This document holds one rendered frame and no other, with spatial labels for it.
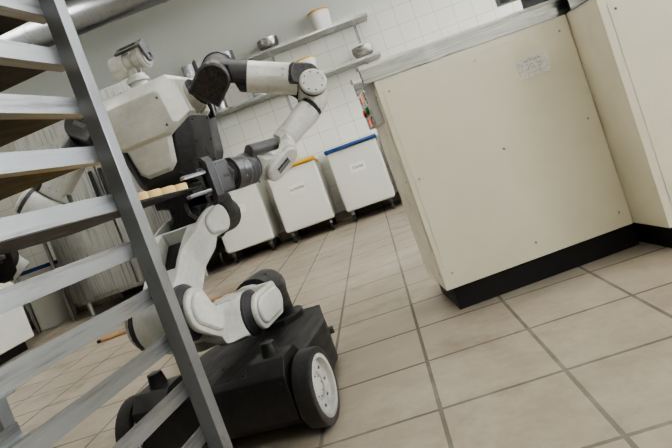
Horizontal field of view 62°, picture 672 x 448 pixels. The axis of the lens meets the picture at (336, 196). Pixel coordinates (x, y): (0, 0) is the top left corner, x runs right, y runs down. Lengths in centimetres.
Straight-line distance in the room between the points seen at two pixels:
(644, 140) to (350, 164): 388
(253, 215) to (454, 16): 300
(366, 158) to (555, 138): 363
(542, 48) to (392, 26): 435
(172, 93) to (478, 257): 112
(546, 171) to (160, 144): 125
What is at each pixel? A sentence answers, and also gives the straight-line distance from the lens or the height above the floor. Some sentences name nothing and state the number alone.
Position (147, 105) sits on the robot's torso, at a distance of 163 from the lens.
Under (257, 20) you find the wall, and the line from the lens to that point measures 645.
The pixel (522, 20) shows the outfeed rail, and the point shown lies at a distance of 207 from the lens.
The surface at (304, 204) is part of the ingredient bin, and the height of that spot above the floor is 34.
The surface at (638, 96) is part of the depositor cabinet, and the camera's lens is 197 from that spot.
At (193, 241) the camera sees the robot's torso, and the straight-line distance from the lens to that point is 154.
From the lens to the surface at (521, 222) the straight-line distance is 201.
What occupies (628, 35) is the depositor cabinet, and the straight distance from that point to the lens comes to 198.
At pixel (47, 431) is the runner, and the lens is 86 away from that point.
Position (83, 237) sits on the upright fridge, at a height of 77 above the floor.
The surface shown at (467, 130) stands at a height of 58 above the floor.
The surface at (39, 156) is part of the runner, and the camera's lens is 97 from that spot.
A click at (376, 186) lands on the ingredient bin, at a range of 553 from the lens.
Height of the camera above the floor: 62
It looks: 3 degrees down
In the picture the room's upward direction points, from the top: 20 degrees counter-clockwise
